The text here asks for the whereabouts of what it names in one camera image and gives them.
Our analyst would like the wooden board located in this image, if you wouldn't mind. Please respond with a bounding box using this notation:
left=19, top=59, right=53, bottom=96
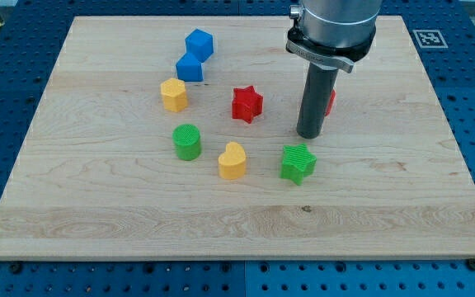
left=0, top=16, right=475, bottom=262

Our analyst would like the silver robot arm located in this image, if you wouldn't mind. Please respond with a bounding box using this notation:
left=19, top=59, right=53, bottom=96
left=286, top=0, right=382, bottom=73

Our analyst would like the red circle block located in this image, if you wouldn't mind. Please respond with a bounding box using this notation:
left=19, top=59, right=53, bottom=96
left=325, top=89, right=336, bottom=117

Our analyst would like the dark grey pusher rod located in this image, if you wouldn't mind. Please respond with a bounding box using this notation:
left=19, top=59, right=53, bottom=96
left=296, top=64, right=338, bottom=139

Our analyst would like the green cylinder block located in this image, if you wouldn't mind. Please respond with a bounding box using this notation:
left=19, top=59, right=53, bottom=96
left=172, top=124, right=202, bottom=161

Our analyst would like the yellow hexagon block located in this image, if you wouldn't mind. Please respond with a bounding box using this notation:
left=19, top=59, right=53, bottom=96
left=160, top=78, right=188, bottom=112

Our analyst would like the yellow heart block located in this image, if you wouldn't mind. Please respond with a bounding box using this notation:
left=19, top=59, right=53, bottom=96
left=218, top=142, right=247, bottom=180

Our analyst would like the red star block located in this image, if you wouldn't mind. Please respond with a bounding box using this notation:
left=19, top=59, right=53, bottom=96
left=232, top=86, right=263, bottom=124

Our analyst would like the white fiducial marker tag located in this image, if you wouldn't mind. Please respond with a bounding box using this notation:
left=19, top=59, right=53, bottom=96
left=413, top=29, right=448, bottom=49

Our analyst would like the blue pentagon block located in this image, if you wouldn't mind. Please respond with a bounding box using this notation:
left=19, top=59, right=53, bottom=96
left=176, top=53, right=204, bottom=82

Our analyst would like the green star block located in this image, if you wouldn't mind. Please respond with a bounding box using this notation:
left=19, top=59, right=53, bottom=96
left=280, top=144, right=317, bottom=186

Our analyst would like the blue cube block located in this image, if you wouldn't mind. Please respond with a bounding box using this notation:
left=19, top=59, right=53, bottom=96
left=185, top=29, right=214, bottom=63

